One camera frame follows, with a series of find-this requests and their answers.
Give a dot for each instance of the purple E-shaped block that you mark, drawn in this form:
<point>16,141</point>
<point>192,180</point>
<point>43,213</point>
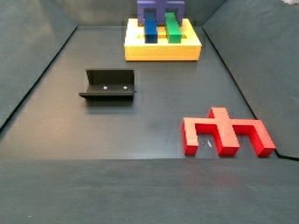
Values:
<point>159,7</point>

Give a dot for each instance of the black angle fixture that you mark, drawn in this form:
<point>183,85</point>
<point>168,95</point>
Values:
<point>109,83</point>

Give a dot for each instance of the yellow slotted board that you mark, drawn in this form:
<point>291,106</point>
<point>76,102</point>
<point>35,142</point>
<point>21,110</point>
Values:
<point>160,51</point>

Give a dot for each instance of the red E-shaped block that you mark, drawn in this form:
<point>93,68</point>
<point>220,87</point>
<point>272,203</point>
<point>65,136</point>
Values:
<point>224,128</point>

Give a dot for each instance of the green bar block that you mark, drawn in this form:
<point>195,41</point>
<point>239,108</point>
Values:
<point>172,28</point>

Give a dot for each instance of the blue bar block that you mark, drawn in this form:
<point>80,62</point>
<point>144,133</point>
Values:
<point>149,28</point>

